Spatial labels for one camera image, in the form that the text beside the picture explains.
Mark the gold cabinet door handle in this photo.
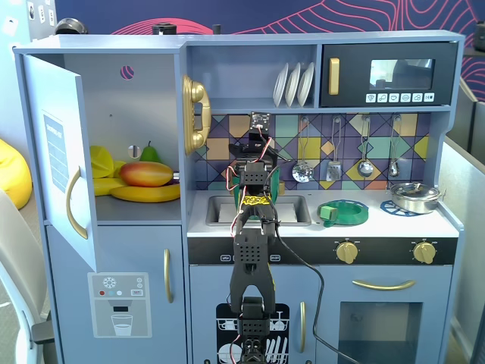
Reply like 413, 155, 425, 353
65, 165, 89, 240

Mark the gold dishwasher door handle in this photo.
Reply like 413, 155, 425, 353
299, 301, 307, 354

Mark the white panel with stickers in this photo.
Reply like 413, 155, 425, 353
26, 0, 58, 42

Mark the green toy cup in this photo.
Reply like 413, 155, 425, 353
231, 168, 282, 208

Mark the yellow faceted toy fruit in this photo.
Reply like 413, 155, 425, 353
89, 145, 114, 180

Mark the blue toy play kitchen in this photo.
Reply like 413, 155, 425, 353
13, 32, 466, 364

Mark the red orange toy mango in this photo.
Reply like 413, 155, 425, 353
119, 162, 175, 187

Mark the black round device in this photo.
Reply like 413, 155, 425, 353
55, 17, 89, 36

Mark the white office chair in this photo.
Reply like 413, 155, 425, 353
0, 187, 54, 364

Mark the blue round trivet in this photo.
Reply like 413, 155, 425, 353
380, 199, 425, 218

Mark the yellow beanbag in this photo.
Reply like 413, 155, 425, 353
0, 138, 33, 210

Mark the steel toy skimmer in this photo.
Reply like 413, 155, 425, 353
291, 115, 315, 183

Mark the steel toy ladle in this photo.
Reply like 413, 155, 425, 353
357, 115, 375, 178

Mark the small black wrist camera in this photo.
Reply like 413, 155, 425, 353
249, 111, 272, 134

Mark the blue cabinet door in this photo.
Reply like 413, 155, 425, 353
20, 52, 99, 274

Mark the grey sink basin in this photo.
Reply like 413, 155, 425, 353
205, 195, 312, 228

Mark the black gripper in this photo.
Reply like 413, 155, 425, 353
228, 130, 283, 171

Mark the gold oven door handle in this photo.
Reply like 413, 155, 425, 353
352, 279, 417, 292

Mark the thick black cable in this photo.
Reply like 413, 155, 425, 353
264, 212, 363, 364

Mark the white toy plate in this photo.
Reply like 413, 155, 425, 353
296, 61, 316, 107
273, 62, 291, 108
284, 62, 303, 108

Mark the steel pot lid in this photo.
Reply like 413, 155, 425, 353
390, 181, 440, 199

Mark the steel toy pot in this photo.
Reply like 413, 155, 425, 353
386, 187, 445, 214

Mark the gold microwave handle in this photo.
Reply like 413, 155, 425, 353
327, 57, 341, 96

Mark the gold stove knob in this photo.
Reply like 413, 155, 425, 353
336, 241, 359, 265
412, 241, 437, 265

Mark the green round recipient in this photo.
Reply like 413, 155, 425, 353
317, 199, 369, 228

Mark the gold freezer door handle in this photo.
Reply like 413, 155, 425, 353
163, 248, 174, 304

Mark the steel toy spoon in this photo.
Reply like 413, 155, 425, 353
388, 115, 402, 178

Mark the steel toy slotted spatula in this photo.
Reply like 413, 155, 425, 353
325, 115, 342, 181

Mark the red white servo wire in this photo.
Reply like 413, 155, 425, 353
226, 162, 247, 238

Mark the black toy microwave door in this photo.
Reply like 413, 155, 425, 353
320, 42, 458, 108

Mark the gold toy telephone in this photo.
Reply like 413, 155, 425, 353
180, 74, 212, 156

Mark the green toy fruit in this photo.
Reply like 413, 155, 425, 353
139, 140, 160, 164

